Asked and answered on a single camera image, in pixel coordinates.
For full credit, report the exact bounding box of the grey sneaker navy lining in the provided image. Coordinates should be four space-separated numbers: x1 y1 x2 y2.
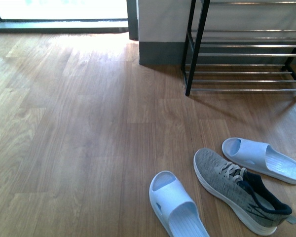
193 148 292 236

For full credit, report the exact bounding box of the black metal shoe rack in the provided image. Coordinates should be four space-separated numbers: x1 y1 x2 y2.
181 0 296 95

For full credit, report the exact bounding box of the light blue slide sandal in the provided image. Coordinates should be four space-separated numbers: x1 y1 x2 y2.
222 137 296 185
149 171 209 237

